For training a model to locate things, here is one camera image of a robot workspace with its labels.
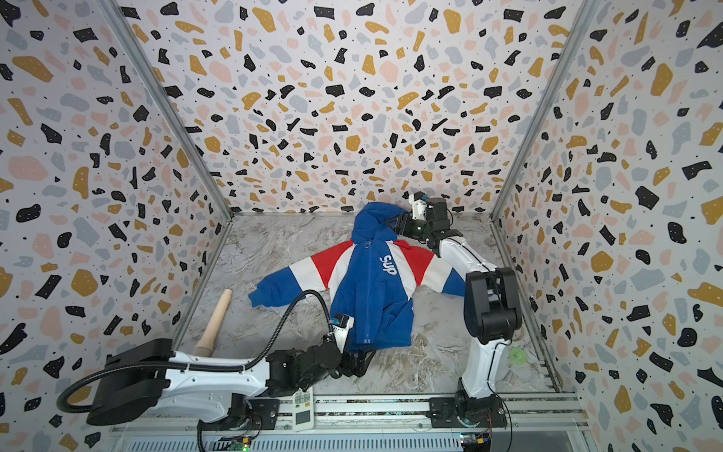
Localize blue red white jacket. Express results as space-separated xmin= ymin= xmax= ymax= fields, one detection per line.
xmin=250 ymin=203 xmax=465 ymax=352

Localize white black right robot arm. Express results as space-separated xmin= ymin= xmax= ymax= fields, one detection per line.
xmin=393 ymin=192 xmax=523 ymax=429

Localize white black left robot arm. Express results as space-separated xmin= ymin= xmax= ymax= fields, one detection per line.
xmin=87 ymin=338 xmax=376 ymax=426

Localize white remote control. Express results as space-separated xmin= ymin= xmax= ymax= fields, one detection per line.
xmin=293 ymin=387 xmax=316 ymax=432

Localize beige wooden rolling pin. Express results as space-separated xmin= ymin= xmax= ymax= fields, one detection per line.
xmin=193 ymin=289 xmax=233 ymax=357

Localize green round cap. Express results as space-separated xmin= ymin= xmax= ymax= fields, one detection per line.
xmin=508 ymin=347 xmax=528 ymax=366

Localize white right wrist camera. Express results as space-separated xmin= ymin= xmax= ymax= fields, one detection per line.
xmin=410 ymin=191 xmax=427 ymax=221

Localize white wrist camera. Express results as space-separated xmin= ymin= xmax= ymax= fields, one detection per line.
xmin=410 ymin=191 xmax=427 ymax=221
xmin=331 ymin=313 xmax=355 ymax=353

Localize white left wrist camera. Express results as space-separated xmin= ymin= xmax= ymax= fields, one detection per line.
xmin=331 ymin=313 xmax=355 ymax=353

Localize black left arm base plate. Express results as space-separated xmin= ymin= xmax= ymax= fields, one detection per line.
xmin=218 ymin=394 xmax=281 ymax=431

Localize aluminium mounting rail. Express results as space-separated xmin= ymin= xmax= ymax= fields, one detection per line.
xmin=107 ymin=393 xmax=596 ymax=451

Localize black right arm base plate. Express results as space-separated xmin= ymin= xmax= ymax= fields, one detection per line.
xmin=426 ymin=394 xmax=508 ymax=429

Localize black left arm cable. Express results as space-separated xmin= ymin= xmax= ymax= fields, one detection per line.
xmin=55 ymin=289 xmax=334 ymax=414

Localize left aluminium corner post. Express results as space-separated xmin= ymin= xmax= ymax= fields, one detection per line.
xmin=97 ymin=1 xmax=233 ymax=221

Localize aluminium corner post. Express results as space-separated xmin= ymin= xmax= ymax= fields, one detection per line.
xmin=97 ymin=1 xmax=233 ymax=221
xmin=490 ymin=0 xmax=600 ymax=221

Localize right aluminium corner post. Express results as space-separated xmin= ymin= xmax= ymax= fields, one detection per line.
xmin=490 ymin=0 xmax=600 ymax=221

